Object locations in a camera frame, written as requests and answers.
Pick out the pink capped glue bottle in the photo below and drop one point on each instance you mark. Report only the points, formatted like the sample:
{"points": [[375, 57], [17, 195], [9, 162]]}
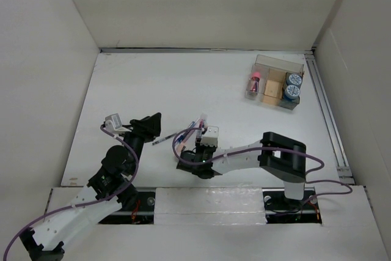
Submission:
{"points": [[254, 82]]}

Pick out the red blue pen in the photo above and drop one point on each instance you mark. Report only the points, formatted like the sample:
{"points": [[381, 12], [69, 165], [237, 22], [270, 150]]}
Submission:
{"points": [[202, 124]]}

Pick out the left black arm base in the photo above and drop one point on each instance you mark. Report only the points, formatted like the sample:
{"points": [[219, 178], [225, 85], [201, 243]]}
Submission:
{"points": [[141, 213]]}

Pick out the clear compartment organizer box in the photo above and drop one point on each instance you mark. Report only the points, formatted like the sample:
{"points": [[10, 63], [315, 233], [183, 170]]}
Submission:
{"points": [[272, 84]]}

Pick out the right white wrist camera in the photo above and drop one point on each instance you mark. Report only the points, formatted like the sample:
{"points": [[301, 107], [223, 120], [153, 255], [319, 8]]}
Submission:
{"points": [[210, 136]]}

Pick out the black pen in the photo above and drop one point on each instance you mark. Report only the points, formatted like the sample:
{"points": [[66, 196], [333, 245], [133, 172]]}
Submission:
{"points": [[164, 139]]}

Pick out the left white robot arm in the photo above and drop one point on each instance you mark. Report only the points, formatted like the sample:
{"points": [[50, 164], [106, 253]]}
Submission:
{"points": [[109, 190]]}

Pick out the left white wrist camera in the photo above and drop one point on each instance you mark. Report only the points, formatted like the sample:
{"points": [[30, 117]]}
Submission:
{"points": [[113, 123]]}

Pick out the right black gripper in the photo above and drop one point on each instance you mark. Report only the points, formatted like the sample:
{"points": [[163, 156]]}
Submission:
{"points": [[199, 147]]}

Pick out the blue patterned tape roll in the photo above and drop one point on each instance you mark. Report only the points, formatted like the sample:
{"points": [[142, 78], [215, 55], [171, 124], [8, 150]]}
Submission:
{"points": [[291, 93]]}

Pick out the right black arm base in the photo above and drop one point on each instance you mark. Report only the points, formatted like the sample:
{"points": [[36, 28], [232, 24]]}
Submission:
{"points": [[281, 210]]}

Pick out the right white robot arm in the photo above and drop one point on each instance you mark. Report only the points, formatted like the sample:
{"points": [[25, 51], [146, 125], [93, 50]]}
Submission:
{"points": [[278, 155]]}

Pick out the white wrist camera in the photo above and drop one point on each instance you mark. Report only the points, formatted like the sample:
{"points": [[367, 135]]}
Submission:
{"points": [[210, 136], [113, 123]]}

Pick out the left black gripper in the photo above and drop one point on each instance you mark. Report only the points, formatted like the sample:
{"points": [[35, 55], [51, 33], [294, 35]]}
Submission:
{"points": [[148, 128]]}

